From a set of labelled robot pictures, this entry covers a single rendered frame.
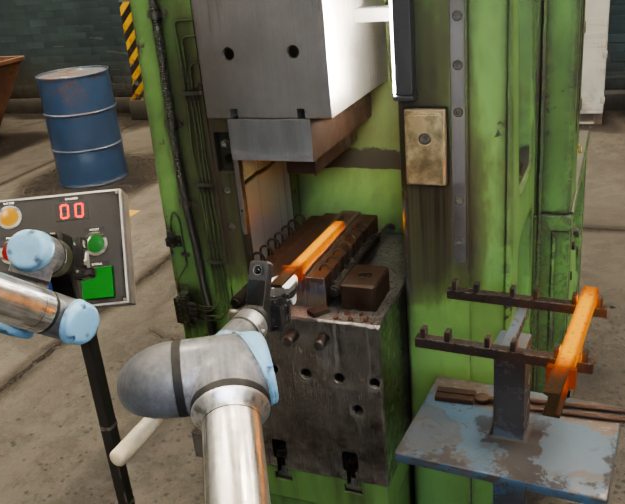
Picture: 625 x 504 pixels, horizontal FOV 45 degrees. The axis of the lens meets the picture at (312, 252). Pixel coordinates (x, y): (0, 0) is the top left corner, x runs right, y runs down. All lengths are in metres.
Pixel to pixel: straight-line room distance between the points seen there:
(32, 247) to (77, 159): 4.93
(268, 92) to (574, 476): 0.97
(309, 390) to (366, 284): 0.30
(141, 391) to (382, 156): 1.18
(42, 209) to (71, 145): 4.41
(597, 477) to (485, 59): 0.85
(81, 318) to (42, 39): 8.50
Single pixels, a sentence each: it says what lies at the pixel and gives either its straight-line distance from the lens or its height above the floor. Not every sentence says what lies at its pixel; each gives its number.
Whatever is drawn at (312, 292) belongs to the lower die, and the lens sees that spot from 1.77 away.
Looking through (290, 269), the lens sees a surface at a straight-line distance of 1.74.
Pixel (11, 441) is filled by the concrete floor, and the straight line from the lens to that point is 3.27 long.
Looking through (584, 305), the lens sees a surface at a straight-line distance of 1.51.
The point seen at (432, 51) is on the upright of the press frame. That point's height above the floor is 1.48.
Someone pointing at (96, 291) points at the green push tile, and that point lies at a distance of 1.85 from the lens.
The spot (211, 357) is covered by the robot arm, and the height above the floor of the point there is 1.17.
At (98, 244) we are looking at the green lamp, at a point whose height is 1.09.
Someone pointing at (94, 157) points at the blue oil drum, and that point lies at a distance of 6.32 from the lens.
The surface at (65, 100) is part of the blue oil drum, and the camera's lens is 6.24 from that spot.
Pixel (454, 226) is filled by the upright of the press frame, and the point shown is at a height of 1.08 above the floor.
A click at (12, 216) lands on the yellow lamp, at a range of 1.94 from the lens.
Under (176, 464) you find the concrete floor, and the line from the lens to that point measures 2.88.
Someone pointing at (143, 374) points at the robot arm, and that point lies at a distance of 1.14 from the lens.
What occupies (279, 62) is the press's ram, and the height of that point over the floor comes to 1.48.
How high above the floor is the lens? 1.72
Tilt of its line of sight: 23 degrees down
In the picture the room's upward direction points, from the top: 5 degrees counter-clockwise
